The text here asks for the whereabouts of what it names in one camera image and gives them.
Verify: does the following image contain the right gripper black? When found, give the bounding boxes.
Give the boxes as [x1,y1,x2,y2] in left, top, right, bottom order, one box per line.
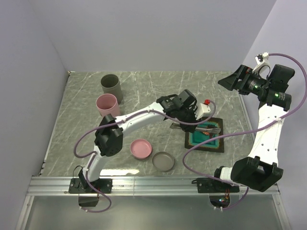
[218,64,270,95]

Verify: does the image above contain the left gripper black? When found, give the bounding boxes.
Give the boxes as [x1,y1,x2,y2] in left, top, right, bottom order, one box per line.
[177,106,202,133]

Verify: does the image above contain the metal serving tongs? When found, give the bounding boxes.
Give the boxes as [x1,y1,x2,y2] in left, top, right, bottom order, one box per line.
[170,123,221,134]

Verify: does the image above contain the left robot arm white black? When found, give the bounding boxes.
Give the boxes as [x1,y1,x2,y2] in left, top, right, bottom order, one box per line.
[78,90,207,193]

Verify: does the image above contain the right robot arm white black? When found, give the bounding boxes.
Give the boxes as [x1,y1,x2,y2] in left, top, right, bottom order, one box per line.
[212,64,295,192]

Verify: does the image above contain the square black teal plate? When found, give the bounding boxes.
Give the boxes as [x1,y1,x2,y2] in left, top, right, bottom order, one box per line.
[184,117,224,153]

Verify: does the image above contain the pink round lid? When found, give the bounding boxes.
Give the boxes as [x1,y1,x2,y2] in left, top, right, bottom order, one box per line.
[130,139,152,160]

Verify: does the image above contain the pink cylindrical container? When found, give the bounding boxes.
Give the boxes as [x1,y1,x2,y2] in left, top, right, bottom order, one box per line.
[96,93,120,117]

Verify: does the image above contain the grey cylindrical container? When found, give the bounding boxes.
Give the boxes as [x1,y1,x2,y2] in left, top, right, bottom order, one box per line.
[100,74,123,104]

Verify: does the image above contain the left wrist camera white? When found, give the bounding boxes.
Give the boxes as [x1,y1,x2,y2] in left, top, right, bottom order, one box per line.
[195,103,211,120]

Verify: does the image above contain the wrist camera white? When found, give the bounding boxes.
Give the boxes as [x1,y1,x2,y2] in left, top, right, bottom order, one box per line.
[253,52,271,75]
[195,103,211,120]

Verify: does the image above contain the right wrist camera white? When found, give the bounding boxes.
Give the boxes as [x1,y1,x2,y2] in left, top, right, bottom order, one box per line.
[253,52,271,75]

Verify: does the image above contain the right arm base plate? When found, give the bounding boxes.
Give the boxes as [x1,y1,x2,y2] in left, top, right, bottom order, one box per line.
[191,178,240,194]

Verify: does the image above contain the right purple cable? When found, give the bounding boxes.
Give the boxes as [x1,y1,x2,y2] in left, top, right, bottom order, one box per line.
[182,53,307,211]

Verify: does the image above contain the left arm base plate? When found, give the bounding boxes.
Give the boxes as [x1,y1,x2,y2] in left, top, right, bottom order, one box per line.
[68,177,113,194]

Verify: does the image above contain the aluminium front rail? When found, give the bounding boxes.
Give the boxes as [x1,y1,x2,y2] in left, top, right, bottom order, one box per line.
[25,175,281,197]

